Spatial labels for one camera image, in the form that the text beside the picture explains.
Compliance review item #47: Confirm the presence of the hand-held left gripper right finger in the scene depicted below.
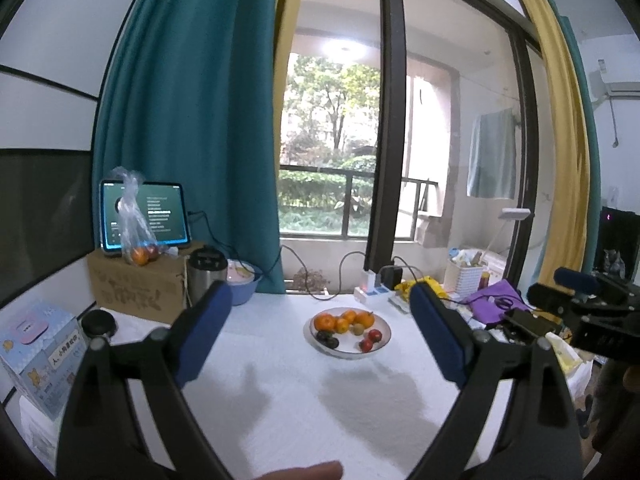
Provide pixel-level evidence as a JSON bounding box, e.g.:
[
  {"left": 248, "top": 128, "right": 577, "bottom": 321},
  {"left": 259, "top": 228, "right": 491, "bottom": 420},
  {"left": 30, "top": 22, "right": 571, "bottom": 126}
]
[{"left": 409, "top": 281, "right": 585, "bottom": 480}]

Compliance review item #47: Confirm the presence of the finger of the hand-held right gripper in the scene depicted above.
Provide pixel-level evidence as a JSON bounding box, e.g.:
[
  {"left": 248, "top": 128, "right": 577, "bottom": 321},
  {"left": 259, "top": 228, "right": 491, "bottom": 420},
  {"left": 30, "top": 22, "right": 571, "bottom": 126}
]
[
  {"left": 527, "top": 282, "right": 603, "bottom": 320},
  {"left": 552, "top": 266, "right": 640, "bottom": 302}
]

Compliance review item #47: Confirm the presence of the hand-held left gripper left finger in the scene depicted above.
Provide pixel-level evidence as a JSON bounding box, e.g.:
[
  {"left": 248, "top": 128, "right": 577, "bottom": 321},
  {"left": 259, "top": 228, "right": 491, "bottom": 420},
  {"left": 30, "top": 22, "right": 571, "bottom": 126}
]
[{"left": 54, "top": 280, "right": 234, "bottom": 480}]

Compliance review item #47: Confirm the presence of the white round plate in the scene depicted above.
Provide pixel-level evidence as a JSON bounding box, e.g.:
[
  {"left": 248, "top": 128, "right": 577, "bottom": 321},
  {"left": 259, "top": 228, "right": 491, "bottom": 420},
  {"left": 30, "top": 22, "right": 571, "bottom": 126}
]
[{"left": 303, "top": 307, "right": 393, "bottom": 359}]

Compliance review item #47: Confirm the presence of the person's left hand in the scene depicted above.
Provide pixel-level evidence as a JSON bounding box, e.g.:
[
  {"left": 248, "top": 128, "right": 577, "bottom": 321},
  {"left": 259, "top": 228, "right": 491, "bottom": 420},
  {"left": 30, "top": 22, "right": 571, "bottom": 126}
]
[{"left": 245, "top": 461, "right": 344, "bottom": 480}]

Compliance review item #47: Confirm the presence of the steel tumbler with black lid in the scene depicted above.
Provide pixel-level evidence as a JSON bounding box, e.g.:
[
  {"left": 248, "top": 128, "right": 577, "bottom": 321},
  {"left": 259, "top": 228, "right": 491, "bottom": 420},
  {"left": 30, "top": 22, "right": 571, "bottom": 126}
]
[{"left": 186, "top": 246, "right": 228, "bottom": 308}]

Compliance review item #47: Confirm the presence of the white printed packet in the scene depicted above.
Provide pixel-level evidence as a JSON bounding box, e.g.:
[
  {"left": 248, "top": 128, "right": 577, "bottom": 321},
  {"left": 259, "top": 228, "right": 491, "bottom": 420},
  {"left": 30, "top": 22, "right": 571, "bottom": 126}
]
[{"left": 545, "top": 332, "right": 593, "bottom": 396}]

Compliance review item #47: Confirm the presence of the blue basin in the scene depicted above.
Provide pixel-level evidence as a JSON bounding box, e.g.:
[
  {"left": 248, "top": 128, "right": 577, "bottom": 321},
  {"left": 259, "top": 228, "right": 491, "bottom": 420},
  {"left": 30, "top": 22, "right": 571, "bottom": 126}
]
[{"left": 225, "top": 259, "right": 263, "bottom": 307}]

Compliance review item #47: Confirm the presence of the purple cloth bag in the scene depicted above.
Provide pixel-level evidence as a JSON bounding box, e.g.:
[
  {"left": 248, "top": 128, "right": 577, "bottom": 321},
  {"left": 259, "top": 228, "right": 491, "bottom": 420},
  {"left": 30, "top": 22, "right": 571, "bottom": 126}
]
[{"left": 462, "top": 280, "right": 533, "bottom": 325}]

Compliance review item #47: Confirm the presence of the yellow plastic bag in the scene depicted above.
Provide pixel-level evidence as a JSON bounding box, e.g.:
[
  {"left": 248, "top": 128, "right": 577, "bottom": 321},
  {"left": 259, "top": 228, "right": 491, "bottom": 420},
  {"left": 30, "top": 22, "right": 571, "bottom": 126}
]
[{"left": 394, "top": 276, "right": 451, "bottom": 306}]

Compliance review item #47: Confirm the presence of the white perforated basket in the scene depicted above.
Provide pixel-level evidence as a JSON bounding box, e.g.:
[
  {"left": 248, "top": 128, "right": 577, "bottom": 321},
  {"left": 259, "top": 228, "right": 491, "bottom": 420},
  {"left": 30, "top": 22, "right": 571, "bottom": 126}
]
[{"left": 444, "top": 247, "right": 488, "bottom": 294}]

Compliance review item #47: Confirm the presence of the black computer case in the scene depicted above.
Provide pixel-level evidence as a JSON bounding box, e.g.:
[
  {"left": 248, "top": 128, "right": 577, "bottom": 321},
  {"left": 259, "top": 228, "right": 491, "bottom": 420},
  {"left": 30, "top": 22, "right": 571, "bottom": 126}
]
[{"left": 597, "top": 206, "right": 640, "bottom": 281}]

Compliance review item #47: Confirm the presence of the person's dark clothing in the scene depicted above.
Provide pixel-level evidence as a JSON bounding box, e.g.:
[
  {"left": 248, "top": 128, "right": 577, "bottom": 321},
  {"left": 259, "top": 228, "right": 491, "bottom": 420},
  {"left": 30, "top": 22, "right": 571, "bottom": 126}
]
[{"left": 590, "top": 357, "right": 640, "bottom": 466}]

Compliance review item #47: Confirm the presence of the brown cardboard box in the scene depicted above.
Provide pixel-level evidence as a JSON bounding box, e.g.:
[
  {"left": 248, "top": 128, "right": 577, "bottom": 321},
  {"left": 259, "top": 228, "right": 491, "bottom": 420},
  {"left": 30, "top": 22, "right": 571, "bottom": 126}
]
[{"left": 87, "top": 241, "right": 206, "bottom": 325}]

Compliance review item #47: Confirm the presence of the white power strip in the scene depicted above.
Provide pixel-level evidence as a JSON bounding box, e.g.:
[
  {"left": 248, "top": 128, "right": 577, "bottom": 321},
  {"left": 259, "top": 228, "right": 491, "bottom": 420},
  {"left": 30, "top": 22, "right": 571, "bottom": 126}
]
[{"left": 354, "top": 285, "right": 396, "bottom": 306}]

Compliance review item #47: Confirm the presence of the white desk lamp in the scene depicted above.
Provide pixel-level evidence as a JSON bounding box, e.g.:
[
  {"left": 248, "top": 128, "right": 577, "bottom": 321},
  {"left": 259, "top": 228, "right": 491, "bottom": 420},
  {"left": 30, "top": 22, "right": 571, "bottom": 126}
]
[{"left": 482, "top": 206, "right": 532, "bottom": 261}]

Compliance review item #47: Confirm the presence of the dark slipper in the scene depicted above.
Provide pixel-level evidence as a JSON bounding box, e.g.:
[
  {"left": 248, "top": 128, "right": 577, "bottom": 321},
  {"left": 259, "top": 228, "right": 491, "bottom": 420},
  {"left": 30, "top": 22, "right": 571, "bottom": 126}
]
[{"left": 575, "top": 394, "right": 596, "bottom": 438}]

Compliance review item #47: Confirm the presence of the black round object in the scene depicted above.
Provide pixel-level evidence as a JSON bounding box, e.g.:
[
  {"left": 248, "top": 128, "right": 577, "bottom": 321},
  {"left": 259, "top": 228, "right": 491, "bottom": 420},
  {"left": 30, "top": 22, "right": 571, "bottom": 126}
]
[{"left": 80, "top": 308, "right": 119, "bottom": 339}]

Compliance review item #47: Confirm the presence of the tablet with lit screen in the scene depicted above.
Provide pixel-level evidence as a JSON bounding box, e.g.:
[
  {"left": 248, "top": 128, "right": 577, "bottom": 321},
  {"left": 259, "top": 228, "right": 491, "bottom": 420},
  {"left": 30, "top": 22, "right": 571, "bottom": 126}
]
[{"left": 99, "top": 179, "right": 193, "bottom": 253}]

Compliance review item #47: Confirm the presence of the clear plastic bag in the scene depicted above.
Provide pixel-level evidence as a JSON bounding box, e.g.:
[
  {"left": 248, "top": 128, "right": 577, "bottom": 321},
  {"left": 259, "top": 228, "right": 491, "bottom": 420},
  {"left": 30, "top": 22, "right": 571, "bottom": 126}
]
[{"left": 107, "top": 166, "right": 161, "bottom": 266}]

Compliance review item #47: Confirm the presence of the yellow curtain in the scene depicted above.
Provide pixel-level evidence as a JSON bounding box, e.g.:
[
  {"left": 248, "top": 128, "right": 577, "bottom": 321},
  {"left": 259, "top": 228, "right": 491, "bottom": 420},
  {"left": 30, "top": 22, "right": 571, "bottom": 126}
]
[
  {"left": 272, "top": 0, "right": 309, "bottom": 126},
  {"left": 512, "top": 0, "right": 601, "bottom": 286}
]

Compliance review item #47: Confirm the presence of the grey-blue hanging towel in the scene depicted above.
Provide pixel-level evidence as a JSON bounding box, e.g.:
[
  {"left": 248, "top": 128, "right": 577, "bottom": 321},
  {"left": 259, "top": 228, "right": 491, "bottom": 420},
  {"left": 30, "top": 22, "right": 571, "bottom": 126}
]
[{"left": 467, "top": 107, "right": 518, "bottom": 200}]

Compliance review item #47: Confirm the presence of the light blue printed box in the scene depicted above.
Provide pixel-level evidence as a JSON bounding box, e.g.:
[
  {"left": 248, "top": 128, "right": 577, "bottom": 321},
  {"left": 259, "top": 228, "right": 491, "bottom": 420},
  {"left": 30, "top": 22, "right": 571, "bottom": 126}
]
[{"left": 0, "top": 300, "right": 83, "bottom": 422}]

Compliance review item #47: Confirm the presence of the black balcony railing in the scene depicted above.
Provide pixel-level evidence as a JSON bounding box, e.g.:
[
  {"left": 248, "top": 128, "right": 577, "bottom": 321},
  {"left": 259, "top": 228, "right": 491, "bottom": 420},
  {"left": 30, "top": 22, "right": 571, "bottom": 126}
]
[{"left": 277, "top": 162, "right": 441, "bottom": 241}]

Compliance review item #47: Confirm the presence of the white air conditioner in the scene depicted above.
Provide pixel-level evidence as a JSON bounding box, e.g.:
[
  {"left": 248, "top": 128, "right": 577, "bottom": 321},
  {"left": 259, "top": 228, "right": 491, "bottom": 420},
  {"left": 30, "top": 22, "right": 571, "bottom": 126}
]
[{"left": 587, "top": 57, "right": 640, "bottom": 106}]

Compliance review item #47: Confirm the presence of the round ceiling light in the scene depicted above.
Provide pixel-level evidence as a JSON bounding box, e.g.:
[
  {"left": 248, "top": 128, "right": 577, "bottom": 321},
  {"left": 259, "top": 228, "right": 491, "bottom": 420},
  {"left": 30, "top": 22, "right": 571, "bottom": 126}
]
[{"left": 322, "top": 40, "right": 368, "bottom": 61}]

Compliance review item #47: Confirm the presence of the black charging cable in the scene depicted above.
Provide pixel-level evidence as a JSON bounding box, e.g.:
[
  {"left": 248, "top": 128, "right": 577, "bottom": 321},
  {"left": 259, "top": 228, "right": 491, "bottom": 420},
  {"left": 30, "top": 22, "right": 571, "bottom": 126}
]
[{"left": 189, "top": 210, "right": 371, "bottom": 301}]

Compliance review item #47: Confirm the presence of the black window frame post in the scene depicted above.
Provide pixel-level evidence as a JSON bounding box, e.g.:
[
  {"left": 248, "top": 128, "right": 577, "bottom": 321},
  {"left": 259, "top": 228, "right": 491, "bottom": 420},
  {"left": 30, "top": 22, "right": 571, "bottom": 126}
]
[
  {"left": 364, "top": 0, "right": 408, "bottom": 273},
  {"left": 505, "top": 25, "right": 548, "bottom": 281}
]

